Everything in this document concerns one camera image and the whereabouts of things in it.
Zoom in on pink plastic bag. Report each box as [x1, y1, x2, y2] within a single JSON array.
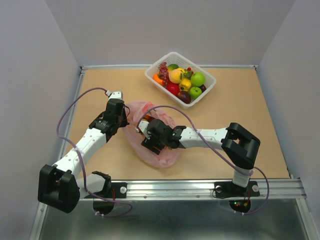
[[122, 101, 181, 168]]

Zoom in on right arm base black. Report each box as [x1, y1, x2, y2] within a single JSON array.
[[212, 181, 260, 214]]

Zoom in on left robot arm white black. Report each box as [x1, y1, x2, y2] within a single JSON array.
[[37, 97, 129, 213]]

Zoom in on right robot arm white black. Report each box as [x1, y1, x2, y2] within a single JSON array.
[[136, 119, 261, 195]]

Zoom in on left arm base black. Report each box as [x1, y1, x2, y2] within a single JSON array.
[[84, 181, 131, 218]]

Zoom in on small orange red fruit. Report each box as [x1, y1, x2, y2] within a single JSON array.
[[142, 115, 154, 122]]

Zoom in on dark purple plum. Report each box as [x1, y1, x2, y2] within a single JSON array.
[[177, 90, 192, 104]]

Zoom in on red apple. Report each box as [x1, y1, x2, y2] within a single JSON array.
[[166, 83, 180, 96]]

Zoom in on orange tangerine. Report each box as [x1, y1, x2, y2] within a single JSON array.
[[153, 73, 167, 87]]

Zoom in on yellow bell pepper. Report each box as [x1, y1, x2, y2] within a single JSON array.
[[178, 78, 192, 92]]

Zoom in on small green apple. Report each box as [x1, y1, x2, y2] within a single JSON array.
[[189, 86, 202, 100]]

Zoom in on white plastic basket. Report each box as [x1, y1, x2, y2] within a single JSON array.
[[145, 52, 217, 110]]

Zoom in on purple grape bunch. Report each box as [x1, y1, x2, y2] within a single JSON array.
[[158, 62, 169, 87]]

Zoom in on small dark plum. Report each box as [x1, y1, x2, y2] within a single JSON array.
[[199, 84, 207, 93]]

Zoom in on large green apple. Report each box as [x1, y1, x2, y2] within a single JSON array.
[[190, 72, 206, 87]]

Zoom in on green yellow mango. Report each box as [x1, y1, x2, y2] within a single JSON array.
[[166, 63, 179, 72]]

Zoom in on red cherries with leaves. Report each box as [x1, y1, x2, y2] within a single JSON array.
[[183, 67, 194, 80]]

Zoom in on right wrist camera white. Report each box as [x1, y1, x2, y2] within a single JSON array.
[[135, 119, 150, 139]]

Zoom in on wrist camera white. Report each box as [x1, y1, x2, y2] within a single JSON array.
[[104, 90, 124, 100], [135, 119, 150, 139]]

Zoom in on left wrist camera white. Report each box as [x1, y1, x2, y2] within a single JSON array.
[[104, 90, 124, 100]]

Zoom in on aluminium front rail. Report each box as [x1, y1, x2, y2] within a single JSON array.
[[87, 177, 307, 201]]

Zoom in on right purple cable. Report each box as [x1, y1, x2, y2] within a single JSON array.
[[136, 105, 270, 216]]

